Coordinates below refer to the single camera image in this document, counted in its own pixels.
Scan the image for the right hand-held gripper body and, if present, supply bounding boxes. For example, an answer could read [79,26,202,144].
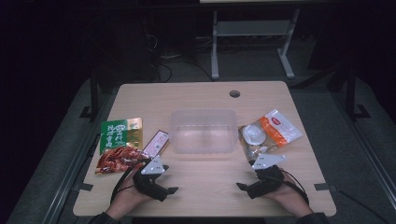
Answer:
[247,153,288,200]

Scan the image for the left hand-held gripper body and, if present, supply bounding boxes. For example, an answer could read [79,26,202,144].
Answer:
[132,155,170,203]

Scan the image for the small maroon and yellow box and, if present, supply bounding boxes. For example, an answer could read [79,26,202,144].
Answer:
[141,129,170,159]

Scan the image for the white and orange food packet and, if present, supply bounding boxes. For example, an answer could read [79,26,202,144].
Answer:
[237,108,304,162]

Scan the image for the green braised meat seasoning packet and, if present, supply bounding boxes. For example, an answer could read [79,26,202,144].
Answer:
[94,117,149,175]

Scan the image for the clear plastic container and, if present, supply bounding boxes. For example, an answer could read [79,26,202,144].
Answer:
[168,108,239,155]

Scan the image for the person's left hand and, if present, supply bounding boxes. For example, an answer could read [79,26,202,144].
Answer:
[106,175,151,220]

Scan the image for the person's right hand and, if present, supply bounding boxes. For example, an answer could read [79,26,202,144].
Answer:
[264,171,313,217]

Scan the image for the grey tape strip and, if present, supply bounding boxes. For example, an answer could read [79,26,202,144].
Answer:
[313,182,338,191]
[73,182,94,192]

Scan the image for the black metal stand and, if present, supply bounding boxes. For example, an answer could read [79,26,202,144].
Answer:
[78,66,101,123]
[341,60,372,123]

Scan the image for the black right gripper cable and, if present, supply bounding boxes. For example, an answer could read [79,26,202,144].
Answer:
[278,168,310,206]

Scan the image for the thin black floor cable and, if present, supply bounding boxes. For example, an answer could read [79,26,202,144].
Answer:
[335,187,391,224]

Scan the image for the black floor cables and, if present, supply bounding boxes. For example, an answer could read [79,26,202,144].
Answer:
[146,31,216,83]

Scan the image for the white metal desk frame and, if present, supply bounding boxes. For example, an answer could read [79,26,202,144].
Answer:
[199,0,303,81]

